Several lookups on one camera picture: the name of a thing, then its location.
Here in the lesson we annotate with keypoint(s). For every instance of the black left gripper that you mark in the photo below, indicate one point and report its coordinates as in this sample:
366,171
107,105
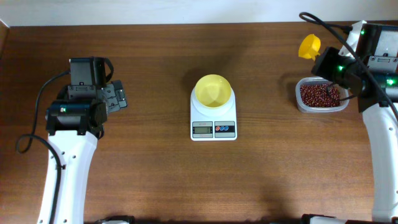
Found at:
116,94

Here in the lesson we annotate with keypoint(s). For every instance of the yellow plastic scoop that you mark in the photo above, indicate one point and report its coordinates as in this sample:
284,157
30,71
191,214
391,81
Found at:
309,48

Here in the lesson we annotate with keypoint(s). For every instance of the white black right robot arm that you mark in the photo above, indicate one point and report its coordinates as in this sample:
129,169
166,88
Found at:
367,66

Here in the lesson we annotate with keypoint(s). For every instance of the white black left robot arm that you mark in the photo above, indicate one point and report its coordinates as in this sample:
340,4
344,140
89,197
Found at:
75,124

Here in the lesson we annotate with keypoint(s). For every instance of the white digital kitchen scale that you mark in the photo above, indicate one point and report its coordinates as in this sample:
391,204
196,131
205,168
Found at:
213,124

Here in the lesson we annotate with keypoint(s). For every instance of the yellow plastic bowl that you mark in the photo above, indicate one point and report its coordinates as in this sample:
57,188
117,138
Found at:
213,91

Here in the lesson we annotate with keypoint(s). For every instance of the clear plastic food container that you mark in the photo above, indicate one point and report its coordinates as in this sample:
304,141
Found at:
318,81

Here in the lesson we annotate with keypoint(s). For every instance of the red azuki beans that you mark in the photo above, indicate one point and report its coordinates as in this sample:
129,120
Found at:
320,96

